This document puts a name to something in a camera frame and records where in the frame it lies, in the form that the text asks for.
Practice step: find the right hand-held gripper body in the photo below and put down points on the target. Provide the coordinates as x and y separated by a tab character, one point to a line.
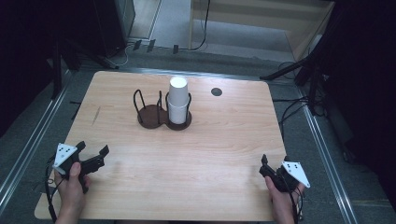
295	172

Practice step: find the black round table grommet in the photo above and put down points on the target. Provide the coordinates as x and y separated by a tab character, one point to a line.
216	91

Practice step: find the person's right hand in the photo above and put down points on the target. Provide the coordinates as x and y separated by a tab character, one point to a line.
281	202

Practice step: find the dark curtain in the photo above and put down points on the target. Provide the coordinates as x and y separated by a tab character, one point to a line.
21	46

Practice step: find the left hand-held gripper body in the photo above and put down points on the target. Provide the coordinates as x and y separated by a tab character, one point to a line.
63	155

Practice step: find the black metal stand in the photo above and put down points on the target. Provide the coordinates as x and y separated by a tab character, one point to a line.
57	68

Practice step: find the stack of white paper cups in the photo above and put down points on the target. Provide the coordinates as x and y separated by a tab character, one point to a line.
178	93

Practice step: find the black tripod stand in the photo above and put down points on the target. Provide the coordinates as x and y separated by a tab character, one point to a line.
286	70

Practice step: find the metal floor rail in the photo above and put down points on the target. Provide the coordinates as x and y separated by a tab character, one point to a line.
325	155
35	137

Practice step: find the light wooden frame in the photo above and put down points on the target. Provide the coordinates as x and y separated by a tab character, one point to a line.
249	9

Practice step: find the dark cabinet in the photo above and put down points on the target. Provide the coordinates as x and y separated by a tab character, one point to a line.
112	25

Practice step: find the person's left hand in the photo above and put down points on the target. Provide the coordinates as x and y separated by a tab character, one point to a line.
71	193

